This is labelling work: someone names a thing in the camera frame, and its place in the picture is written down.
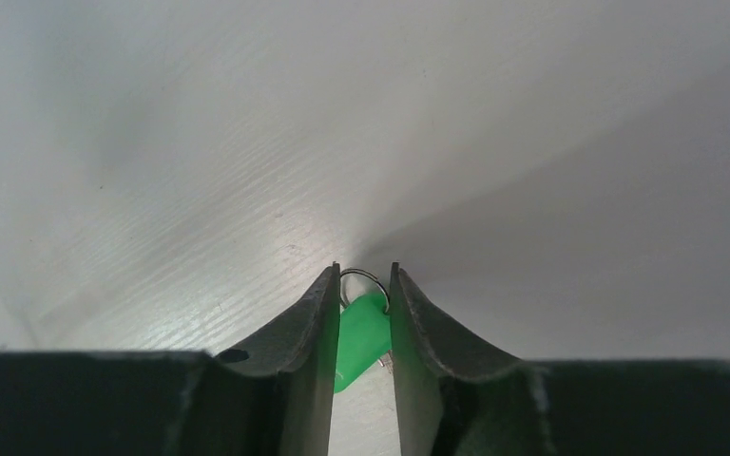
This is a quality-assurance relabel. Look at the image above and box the green headed key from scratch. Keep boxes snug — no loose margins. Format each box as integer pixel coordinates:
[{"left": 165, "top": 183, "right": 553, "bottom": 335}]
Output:
[{"left": 334, "top": 268, "right": 392, "bottom": 393}]

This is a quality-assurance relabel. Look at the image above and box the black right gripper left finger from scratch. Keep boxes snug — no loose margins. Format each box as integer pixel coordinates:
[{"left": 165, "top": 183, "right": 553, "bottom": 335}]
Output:
[{"left": 0, "top": 265, "right": 340, "bottom": 455}]

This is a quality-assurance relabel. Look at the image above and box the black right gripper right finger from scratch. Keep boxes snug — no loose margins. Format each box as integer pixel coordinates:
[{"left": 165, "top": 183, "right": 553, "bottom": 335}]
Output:
[{"left": 390, "top": 265, "right": 730, "bottom": 455}]

